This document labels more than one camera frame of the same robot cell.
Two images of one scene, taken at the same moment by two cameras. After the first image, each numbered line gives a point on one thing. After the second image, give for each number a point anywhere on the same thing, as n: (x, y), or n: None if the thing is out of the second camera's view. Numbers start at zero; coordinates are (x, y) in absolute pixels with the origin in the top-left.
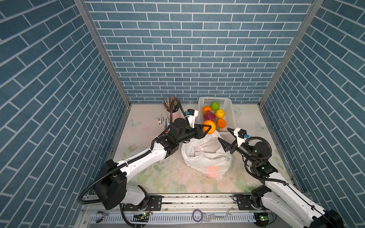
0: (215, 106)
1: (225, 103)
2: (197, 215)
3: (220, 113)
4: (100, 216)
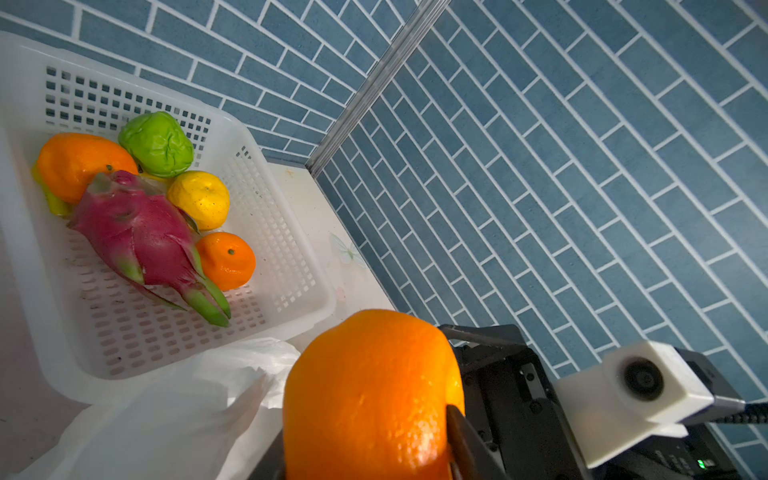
0: (159, 143)
1: (85, 321)
2: None
3: (202, 195)
4: None
